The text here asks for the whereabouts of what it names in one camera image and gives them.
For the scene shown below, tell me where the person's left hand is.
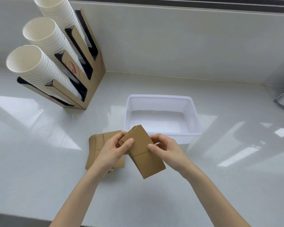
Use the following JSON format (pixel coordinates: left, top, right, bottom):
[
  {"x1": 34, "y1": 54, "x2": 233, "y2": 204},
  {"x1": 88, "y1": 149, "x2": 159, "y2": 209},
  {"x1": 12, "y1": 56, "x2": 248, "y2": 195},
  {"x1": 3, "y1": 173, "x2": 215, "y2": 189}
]
[{"x1": 93, "y1": 132, "x2": 135, "y2": 172}]

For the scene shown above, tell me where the person's right hand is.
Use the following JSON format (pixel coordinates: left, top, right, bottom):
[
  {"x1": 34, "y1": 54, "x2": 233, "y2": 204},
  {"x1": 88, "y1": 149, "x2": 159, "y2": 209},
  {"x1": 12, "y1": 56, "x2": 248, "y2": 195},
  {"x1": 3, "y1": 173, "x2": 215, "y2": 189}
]
[{"x1": 148, "y1": 133, "x2": 192, "y2": 176}]

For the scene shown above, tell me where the person's right forearm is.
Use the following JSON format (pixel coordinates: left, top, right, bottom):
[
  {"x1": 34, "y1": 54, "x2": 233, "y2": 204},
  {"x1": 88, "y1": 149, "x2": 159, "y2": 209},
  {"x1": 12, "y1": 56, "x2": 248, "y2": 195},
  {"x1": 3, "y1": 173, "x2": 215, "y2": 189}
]
[{"x1": 183, "y1": 162, "x2": 251, "y2": 227}]

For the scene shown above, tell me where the person's left forearm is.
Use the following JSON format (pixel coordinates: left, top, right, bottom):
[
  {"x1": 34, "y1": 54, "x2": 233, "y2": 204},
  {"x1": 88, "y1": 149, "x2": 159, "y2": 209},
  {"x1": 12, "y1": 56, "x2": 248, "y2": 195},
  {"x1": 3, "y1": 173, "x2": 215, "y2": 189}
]
[{"x1": 49, "y1": 163, "x2": 110, "y2": 227}]

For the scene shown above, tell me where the pile of brown paper bags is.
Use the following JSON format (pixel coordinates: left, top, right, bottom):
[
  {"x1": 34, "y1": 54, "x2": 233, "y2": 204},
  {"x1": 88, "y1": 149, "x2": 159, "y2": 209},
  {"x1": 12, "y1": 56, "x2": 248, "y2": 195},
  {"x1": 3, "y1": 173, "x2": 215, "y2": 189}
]
[{"x1": 85, "y1": 130, "x2": 125, "y2": 172}]

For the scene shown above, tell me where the white plastic bin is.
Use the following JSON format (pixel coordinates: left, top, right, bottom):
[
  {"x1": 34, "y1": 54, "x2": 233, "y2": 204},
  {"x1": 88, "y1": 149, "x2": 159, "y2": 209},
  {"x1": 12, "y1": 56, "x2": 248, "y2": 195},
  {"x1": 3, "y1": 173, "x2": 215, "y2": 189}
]
[{"x1": 124, "y1": 94, "x2": 202, "y2": 150}]

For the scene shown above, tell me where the brown cardboard cup holder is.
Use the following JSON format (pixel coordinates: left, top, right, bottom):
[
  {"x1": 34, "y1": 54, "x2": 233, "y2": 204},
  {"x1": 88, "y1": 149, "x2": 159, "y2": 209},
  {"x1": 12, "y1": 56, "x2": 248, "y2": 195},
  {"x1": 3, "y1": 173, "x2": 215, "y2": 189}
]
[{"x1": 17, "y1": 8, "x2": 106, "y2": 110}]

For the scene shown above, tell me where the stack of white paper cups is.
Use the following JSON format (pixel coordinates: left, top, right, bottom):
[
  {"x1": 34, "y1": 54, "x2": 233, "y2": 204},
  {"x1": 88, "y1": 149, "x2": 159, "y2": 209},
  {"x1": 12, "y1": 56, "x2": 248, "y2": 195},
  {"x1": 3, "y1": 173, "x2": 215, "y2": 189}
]
[
  {"x1": 6, "y1": 45, "x2": 82, "y2": 104},
  {"x1": 34, "y1": 0, "x2": 88, "y2": 49},
  {"x1": 22, "y1": 17, "x2": 86, "y2": 79}
]

